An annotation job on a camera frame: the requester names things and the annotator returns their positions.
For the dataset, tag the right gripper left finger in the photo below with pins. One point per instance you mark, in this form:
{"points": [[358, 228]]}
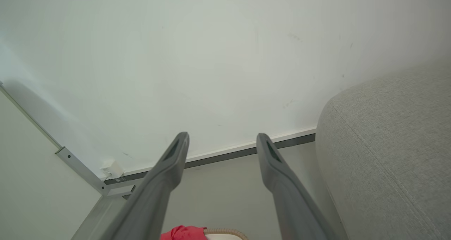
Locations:
{"points": [[155, 190]]}

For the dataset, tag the silver metal frame rail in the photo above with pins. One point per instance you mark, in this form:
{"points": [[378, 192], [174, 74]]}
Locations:
{"points": [[79, 167]]}

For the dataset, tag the grey fabric sofa seat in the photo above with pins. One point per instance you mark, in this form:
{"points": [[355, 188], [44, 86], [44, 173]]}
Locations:
{"points": [[391, 155]]}

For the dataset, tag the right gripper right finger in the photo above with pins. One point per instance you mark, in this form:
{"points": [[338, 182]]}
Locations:
{"points": [[289, 197]]}

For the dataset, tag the white and grey baseboard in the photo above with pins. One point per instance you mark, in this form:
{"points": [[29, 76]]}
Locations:
{"points": [[225, 154]]}

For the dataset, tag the red and white jersey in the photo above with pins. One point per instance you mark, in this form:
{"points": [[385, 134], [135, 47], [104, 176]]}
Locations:
{"points": [[183, 233]]}

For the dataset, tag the white wall socket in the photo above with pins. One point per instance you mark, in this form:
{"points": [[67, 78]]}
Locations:
{"points": [[112, 170]]}

